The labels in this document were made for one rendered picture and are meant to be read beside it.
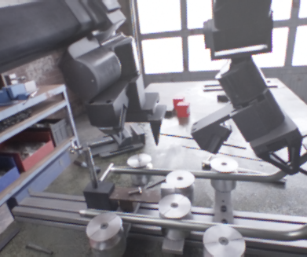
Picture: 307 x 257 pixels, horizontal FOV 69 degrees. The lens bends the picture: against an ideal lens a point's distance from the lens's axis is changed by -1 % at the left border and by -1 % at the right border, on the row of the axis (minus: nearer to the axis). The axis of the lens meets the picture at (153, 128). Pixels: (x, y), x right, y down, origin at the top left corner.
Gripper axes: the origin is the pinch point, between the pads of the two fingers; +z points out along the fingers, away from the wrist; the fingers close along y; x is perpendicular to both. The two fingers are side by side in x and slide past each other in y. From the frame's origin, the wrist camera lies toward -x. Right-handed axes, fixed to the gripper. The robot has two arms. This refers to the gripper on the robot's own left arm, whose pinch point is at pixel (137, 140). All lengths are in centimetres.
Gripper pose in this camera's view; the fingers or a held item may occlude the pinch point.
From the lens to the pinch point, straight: 46.2
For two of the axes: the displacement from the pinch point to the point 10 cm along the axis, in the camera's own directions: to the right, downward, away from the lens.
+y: 9.7, 0.1, -2.6
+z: 1.4, 8.2, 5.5
